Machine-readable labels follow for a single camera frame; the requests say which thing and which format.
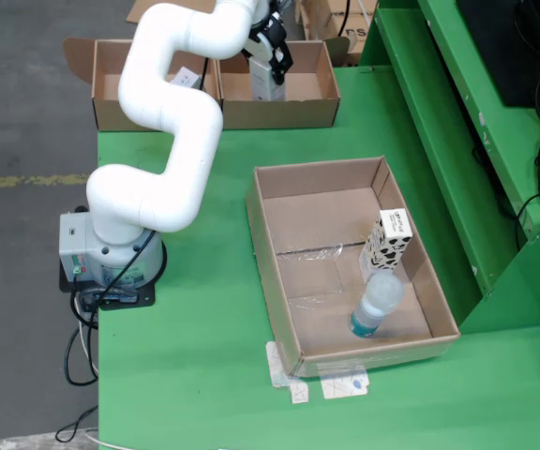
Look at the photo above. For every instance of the shallow cardboard tray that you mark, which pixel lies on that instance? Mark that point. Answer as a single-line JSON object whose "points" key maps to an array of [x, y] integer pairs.
{"points": [[317, 323]]}

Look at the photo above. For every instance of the tall white carton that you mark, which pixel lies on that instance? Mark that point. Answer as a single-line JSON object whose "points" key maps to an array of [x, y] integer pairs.
{"points": [[263, 82]]}

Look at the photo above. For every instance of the black monitor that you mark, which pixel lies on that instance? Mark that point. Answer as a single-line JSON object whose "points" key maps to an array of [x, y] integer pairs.
{"points": [[523, 47]]}

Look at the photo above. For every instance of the printed cardboard box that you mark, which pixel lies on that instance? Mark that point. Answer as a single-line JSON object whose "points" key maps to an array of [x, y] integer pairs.
{"points": [[317, 19]]}

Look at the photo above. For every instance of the cow print carton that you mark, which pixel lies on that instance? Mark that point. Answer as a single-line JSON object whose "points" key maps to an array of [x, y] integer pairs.
{"points": [[387, 244]]}

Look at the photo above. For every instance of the green metal shelf rack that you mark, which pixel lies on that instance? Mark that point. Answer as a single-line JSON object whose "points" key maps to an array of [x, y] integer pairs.
{"points": [[439, 140]]}

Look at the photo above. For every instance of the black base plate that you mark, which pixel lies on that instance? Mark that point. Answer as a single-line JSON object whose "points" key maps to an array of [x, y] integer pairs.
{"points": [[143, 297]]}

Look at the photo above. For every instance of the grey robot base box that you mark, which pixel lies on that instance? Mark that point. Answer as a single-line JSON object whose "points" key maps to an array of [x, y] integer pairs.
{"points": [[70, 244]]}

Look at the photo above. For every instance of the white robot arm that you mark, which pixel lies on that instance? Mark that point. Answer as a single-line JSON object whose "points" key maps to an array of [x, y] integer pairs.
{"points": [[171, 140]]}

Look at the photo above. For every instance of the open brown cardboard box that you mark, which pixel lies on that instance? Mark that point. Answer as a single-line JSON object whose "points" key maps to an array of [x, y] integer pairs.
{"points": [[298, 112], [110, 115]]}

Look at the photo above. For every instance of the white patterned paper tab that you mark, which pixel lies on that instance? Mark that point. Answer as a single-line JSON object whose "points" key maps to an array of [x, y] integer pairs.
{"points": [[277, 370], [345, 386]]}

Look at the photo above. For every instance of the clear bottle teal label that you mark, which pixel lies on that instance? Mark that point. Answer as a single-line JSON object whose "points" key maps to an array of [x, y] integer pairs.
{"points": [[378, 295]]}

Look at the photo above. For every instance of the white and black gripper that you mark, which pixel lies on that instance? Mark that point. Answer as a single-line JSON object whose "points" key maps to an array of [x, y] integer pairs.
{"points": [[258, 47]]}

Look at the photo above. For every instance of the small white packet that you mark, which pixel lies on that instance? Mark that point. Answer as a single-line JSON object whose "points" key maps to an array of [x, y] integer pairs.
{"points": [[186, 77]]}

